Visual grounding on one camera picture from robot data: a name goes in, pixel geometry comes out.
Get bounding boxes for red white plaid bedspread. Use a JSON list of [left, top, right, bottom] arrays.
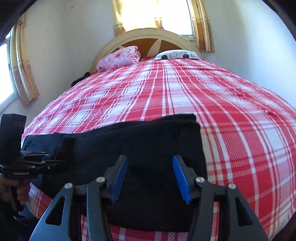
[[24, 59, 295, 239]]

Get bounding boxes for cream wooden headboard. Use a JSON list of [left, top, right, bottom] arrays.
[[90, 28, 201, 73]]

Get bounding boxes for black object beside bed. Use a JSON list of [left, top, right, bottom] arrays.
[[71, 72, 91, 87]]

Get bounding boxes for white patterned pillow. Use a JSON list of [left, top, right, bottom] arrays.
[[153, 50, 201, 61]]

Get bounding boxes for person's left hand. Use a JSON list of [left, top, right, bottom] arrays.
[[0, 174, 31, 205]]

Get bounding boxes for pink floral pillow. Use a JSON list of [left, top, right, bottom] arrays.
[[96, 46, 141, 72]]

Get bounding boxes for black camera box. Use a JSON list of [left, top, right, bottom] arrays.
[[1, 113, 27, 166]]

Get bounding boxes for side window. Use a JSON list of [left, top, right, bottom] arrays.
[[0, 31, 19, 113]]

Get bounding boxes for window behind bed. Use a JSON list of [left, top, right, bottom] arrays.
[[119, 1, 195, 37]]

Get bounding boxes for black pants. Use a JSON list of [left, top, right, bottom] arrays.
[[22, 114, 207, 232]]

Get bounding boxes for side yellow curtain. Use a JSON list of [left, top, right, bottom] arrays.
[[10, 14, 40, 105]]

